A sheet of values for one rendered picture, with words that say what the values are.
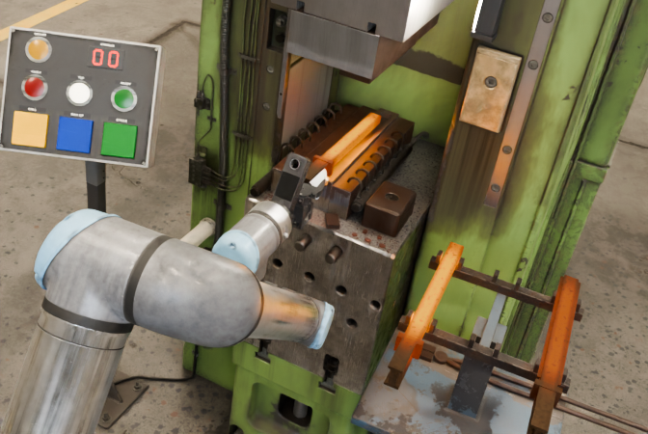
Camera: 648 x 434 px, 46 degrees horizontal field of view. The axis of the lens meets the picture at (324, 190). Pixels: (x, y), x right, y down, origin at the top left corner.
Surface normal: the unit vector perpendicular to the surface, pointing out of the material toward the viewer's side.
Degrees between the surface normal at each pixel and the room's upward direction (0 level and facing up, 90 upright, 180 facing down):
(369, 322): 90
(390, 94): 90
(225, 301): 62
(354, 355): 90
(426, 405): 0
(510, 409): 0
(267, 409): 90
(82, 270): 55
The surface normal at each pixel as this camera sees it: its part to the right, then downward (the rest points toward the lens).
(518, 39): -0.44, 0.44
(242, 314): 0.72, 0.24
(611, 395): 0.13, -0.83
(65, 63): 0.05, 0.06
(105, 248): -0.07, -0.49
